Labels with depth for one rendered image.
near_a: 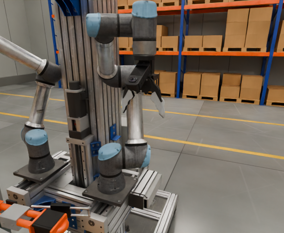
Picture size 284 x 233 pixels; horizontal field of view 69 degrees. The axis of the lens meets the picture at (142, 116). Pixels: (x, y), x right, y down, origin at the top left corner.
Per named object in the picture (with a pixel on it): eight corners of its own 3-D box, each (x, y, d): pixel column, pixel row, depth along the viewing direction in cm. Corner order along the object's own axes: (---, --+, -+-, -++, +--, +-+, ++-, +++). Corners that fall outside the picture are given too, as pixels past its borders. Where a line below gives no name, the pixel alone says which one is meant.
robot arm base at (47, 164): (42, 158, 139) (40, 145, 136) (59, 162, 134) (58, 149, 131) (22, 170, 126) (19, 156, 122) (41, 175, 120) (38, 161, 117)
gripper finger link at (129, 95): (129, 109, 79) (142, 91, 74) (122, 113, 73) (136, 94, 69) (123, 104, 79) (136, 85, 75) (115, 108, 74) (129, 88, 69)
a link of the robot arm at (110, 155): (99, 164, 114) (97, 141, 110) (124, 162, 116) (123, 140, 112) (98, 176, 103) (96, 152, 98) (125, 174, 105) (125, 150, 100)
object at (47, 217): (30, 238, 63) (27, 225, 62) (46, 220, 70) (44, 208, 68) (53, 245, 61) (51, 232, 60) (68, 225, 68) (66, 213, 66)
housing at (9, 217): (0, 227, 67) (-4, 216, 66) (17, 212, 74) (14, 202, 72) (17, 232, 66) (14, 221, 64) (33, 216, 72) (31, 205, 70)
